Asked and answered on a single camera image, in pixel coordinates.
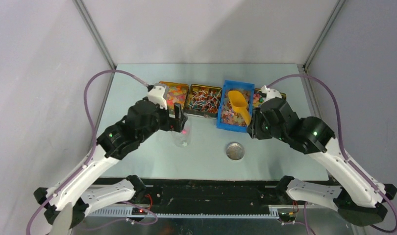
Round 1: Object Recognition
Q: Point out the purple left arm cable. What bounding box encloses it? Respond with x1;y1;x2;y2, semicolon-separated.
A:
25;70;150;235

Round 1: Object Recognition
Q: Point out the tin of gummy candies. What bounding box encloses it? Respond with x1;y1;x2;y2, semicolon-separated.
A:
160;81;189;115

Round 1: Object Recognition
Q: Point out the silver metal jar lid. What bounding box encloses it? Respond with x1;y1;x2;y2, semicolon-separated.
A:
225;142;245;161

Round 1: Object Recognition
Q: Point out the tin of lollipops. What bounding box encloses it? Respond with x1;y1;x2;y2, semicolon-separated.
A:
184;84;222;118

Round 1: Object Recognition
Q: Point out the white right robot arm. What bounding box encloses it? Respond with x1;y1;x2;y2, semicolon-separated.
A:
247;97;397;227

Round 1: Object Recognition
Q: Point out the orange plastic scoop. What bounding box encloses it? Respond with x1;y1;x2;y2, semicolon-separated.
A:
227;90;251;126

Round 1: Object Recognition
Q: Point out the clear plastic jar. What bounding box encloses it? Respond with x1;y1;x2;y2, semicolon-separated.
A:
171;120;192;147

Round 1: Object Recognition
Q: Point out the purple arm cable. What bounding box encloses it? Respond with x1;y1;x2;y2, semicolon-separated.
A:
267;74;397;234
25;70;150;235

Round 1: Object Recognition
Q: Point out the blue bin of candies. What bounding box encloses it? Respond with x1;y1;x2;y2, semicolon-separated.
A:
216;80;254;133

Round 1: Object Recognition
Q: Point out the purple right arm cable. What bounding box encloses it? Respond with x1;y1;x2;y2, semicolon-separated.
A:
267;74;397;234

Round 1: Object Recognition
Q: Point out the tin of colourful cube candies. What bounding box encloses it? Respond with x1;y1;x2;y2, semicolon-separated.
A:
252;89;287;108

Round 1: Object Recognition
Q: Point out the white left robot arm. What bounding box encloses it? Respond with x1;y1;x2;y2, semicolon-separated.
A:
33;97;187;228

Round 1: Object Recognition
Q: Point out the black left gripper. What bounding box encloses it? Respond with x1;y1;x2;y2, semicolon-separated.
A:
137;100;187;143

